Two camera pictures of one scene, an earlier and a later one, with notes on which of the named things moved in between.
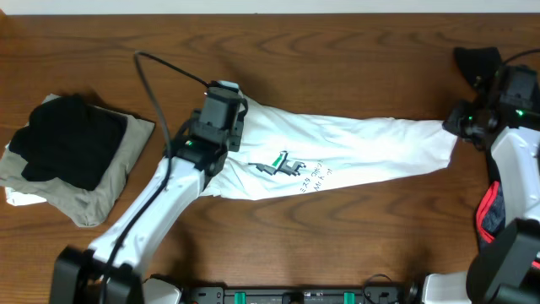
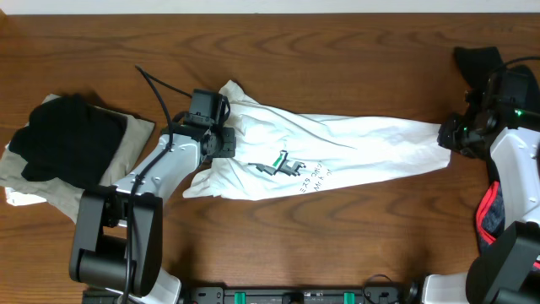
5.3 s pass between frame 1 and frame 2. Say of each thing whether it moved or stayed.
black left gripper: moved
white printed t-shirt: stayed
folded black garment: stayed
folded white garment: stayed
